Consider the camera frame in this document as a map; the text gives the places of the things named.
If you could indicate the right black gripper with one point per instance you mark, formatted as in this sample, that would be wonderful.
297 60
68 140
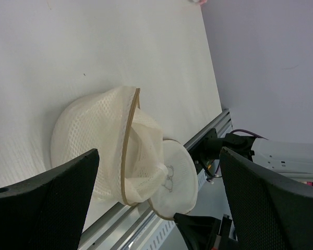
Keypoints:
204 232

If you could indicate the white mesh bag pink trim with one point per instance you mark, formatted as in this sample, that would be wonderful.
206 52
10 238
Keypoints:
200 2

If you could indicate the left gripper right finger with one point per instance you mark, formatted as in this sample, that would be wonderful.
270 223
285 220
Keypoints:
269 210

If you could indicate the round mesh laundry bag glasses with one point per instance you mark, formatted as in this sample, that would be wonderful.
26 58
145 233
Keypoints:
136 163

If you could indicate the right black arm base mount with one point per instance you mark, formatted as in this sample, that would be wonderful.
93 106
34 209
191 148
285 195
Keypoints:
205 152

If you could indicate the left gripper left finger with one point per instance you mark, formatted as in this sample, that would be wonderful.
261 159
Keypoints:
48 211

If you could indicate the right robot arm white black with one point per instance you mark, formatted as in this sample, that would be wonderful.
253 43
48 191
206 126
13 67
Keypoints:
292 160

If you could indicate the white slotted cable duct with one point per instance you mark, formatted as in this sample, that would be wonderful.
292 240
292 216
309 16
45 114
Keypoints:
165 234

